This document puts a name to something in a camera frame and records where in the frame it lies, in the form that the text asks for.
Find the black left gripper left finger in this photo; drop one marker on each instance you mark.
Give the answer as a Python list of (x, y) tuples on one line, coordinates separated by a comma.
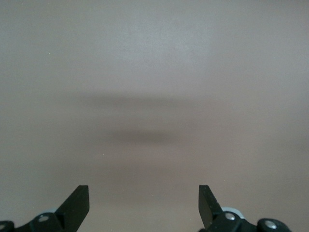
[(70, 212)]

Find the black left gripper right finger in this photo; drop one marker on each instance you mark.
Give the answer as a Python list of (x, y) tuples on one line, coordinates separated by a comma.
[(208, 210)]

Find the brown table cover cloth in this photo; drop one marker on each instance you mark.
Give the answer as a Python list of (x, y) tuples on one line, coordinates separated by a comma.
[(144, 72)]

